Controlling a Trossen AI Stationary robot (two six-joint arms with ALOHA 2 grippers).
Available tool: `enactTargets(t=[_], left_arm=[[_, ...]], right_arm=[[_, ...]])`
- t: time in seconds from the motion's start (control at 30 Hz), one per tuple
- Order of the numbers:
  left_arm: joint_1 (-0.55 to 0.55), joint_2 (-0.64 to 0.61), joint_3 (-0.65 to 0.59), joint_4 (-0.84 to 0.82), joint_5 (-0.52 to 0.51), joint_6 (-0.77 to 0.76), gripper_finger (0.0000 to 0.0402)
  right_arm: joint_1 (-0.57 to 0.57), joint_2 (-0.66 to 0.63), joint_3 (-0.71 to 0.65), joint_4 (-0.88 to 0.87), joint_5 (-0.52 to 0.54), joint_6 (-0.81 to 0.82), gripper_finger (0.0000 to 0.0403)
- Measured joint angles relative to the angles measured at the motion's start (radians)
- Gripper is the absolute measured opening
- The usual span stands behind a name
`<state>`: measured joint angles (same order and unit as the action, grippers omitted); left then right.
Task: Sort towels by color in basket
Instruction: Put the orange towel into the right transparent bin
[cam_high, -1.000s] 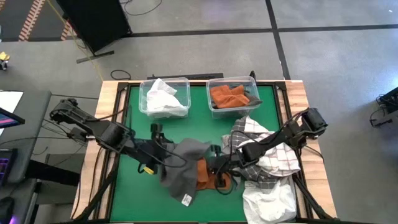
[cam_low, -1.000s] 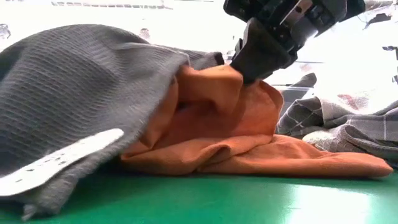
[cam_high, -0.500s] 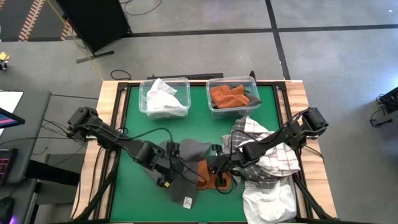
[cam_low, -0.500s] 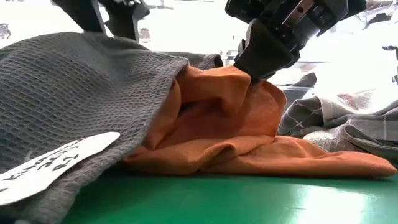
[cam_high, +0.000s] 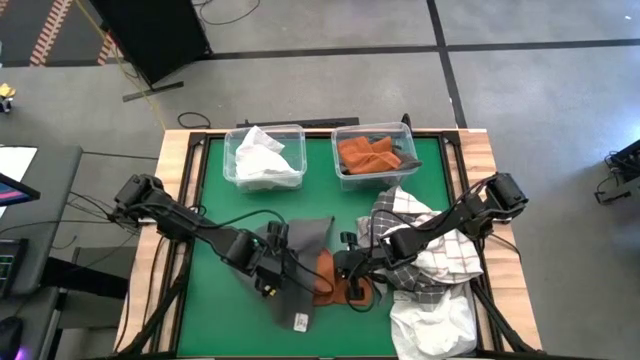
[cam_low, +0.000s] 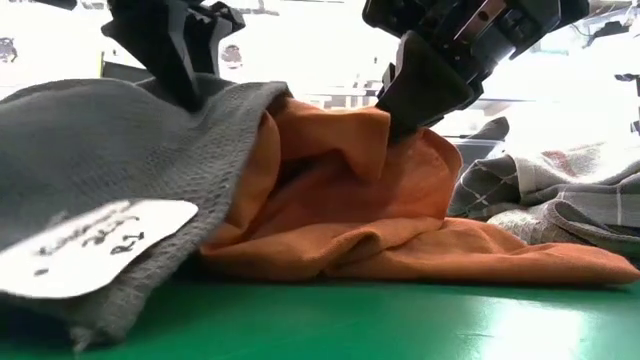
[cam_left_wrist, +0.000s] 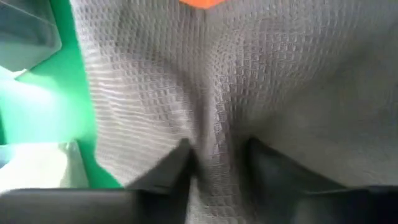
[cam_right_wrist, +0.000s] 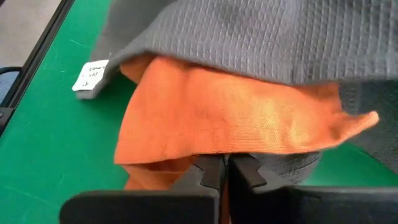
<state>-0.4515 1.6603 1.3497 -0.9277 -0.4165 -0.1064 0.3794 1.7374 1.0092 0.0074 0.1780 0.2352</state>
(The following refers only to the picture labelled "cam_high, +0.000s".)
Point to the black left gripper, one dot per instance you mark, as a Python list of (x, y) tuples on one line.
[(270, 265)]

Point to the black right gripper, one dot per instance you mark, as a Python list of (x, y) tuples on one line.
[(365, 262)]

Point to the orange towel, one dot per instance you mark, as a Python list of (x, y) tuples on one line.
[(365, 156), (324, 280)]

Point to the dark grey plaid towel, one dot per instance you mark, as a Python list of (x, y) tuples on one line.
[(385, 205)]

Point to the clear plastic bin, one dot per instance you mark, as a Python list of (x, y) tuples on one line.
[(229, 165), (380, 183)]

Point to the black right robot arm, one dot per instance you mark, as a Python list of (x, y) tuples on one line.
[(450, 220)]

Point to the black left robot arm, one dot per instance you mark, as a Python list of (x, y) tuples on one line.
[(200, 227)]

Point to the green table mat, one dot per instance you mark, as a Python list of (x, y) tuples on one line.
[(225, 300)]

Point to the black power strip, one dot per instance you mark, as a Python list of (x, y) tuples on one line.
[(300, 123)]

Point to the wooden table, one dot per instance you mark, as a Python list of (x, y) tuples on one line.
[(480, 150)]

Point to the black floor box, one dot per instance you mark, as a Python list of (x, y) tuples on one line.
[(85, 280)]

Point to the grey desk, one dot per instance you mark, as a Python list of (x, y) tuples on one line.
[(55, 200)]

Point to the black partition panel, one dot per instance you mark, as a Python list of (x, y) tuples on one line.
[(150, 35)]

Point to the backlit keyboard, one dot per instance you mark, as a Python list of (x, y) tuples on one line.
[(10, 270)]

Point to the computer monitor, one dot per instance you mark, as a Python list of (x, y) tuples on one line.
[(12, 192)]

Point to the black computer mouse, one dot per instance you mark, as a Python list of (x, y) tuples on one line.
[(10, 340)]

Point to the white paper sheet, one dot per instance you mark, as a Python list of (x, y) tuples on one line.
[(15, 162)]

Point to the small yellow floor object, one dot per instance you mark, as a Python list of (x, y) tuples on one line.
[(6, 91)]

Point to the black metal table frame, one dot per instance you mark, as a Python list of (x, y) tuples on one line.
[(320, 134)]

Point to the black frame strut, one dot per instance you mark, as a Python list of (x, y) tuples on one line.
[(500, 320), (165, 305)]

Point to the black clamp post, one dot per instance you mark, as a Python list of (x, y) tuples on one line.
[(406, 122)]

